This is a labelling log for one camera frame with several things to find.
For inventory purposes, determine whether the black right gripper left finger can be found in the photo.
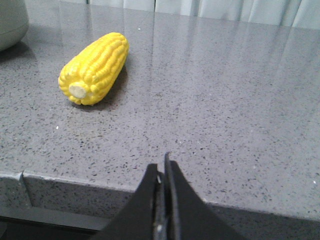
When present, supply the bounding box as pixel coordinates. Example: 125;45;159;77
92;163;158;240

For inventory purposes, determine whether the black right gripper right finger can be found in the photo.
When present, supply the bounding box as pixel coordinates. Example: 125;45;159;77
164;152;245;240

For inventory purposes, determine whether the yellow corn cob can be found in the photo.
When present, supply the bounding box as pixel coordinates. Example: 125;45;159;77
58;32;129;106

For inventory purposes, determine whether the pale green electric cooking pot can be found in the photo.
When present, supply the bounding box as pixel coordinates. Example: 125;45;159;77
0;0;29;52

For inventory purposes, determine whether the white curtain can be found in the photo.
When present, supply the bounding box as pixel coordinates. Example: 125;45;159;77
87;0;320;30

